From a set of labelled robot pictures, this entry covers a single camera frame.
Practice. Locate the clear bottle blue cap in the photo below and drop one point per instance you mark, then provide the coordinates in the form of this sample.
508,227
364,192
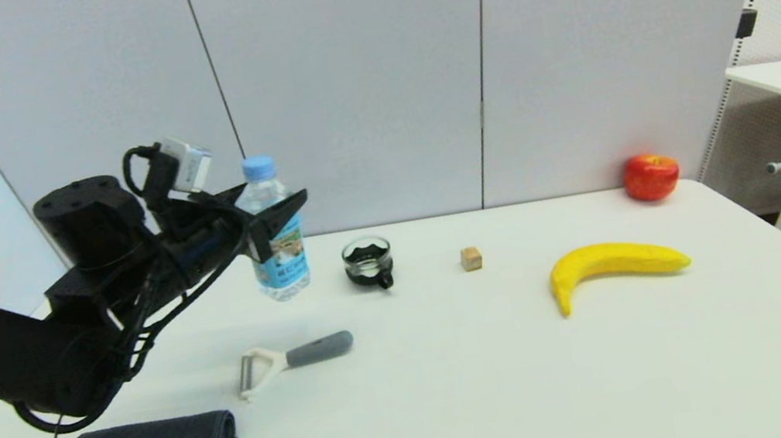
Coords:
279,260

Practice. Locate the small wooden cube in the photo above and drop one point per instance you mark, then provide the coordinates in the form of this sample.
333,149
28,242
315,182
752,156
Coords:
471,259

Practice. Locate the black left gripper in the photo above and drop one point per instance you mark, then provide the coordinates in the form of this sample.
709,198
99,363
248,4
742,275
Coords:
205,236

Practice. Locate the red apple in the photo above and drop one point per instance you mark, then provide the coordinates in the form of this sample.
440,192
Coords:
650,178

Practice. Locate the black clip on pegboard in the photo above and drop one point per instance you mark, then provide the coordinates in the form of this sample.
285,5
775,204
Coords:
744,23

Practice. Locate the yellow banana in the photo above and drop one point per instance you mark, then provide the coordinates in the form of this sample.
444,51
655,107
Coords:
609,261

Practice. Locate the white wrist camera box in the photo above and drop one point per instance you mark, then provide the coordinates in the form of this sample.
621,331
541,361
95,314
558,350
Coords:
187,163

